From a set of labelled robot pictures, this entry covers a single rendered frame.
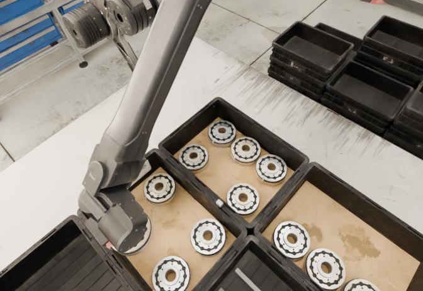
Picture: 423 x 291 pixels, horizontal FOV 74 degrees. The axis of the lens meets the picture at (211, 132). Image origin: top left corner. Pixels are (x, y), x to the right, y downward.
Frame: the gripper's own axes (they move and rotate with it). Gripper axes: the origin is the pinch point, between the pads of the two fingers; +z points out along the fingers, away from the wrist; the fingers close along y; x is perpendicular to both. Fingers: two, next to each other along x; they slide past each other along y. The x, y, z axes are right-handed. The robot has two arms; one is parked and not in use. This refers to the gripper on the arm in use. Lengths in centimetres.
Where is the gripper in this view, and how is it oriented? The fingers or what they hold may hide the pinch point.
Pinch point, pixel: (126, 228)
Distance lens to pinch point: 71.1
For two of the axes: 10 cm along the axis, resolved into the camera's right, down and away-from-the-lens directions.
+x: -7.1, -5.6, 4.2
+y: 7.0, -6.1, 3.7
